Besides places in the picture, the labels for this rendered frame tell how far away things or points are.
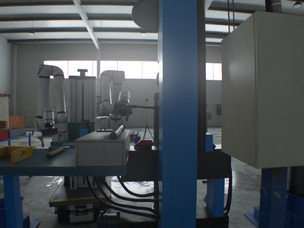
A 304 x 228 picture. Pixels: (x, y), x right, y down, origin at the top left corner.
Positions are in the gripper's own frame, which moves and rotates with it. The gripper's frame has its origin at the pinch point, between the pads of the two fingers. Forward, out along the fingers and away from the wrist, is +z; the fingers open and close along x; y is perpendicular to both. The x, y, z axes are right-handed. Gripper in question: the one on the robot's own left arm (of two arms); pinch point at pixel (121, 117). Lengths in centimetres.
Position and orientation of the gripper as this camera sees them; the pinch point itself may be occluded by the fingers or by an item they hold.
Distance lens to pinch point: 123.9
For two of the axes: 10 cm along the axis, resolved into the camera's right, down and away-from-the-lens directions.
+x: 10.0, 0.0, 0.7
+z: 0.6, 6.0, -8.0
